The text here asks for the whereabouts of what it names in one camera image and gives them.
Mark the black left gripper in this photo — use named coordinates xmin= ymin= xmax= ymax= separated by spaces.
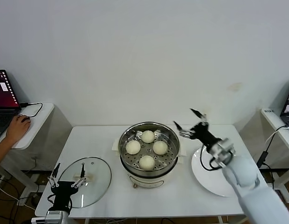
xmin=47 ymin=162 xmax=88 ymax=211

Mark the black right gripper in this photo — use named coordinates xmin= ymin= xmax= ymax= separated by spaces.
xmin=173 ymin=108 xmax=223 ymax=150

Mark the glass lid with cream handle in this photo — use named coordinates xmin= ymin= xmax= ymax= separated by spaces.
xmin=58 ymin=156 xmax=112 ymax=208

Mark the white steamed baozi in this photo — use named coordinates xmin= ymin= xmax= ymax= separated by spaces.
xmin=152 ymin=140 xmax=169 ymax=155
xmin=125 ymin=140 xmax=141 ymax=155
xmin=138 ymin=155 xmax=156 ymax=170
xmin=141 ymin=130 xmax=156 ymax=143

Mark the person's bare forearm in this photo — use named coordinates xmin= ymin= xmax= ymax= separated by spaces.
xmin=0 ymin=137 xmax=14 ymax=164

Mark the stainless steel steamer insert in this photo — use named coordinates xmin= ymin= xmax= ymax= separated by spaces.
xmin=111 ymin=120 xmax=187 ymax=176

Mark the person's bare hand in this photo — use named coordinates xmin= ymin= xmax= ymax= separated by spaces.
xmin=6 ymin=115 xmax=31 ymax=145

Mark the white side table rounded top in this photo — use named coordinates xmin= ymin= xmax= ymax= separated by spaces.
xmin=0 ymin=102 xmax=73 ymax=194

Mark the white power strip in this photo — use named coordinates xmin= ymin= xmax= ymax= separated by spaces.
xmin=17 ymin=191 xmax=41 ymax=206

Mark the white round plate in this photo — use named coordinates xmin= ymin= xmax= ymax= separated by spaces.
xmin=191 ymin=148 xmax=240 ymax=197

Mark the cream electric cooking pot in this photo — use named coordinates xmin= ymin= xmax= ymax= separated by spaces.
xmin=115 ymin=151 xmax=185 ymax=189

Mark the white side table with label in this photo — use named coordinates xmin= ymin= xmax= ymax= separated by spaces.
xmin=239 ymin=108 xmax=289 ymax=203

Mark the black laptop with large screen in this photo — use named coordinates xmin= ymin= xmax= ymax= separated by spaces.
xmin=0 ymin=69 xmax=22 ymax=143

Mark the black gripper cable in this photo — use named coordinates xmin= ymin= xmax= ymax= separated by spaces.
xmin=200 ymin=144 xmax=226 ymax=171

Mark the black floor cable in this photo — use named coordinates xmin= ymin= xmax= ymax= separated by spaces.
xmin=0 ymin=177 xmax=22 ymax=204

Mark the black laptop cable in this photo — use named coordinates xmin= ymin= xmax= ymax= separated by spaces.
xmin=20 ymin=102 xmax=44 ymax=118

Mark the black cable with adapter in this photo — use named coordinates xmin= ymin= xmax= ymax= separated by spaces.
xmin=256 ymin=151 xmax=279 ymax=194

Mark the white charging cable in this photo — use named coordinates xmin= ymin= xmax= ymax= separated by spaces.
xmin=264 ymin=125 xmax=289 ymax=147

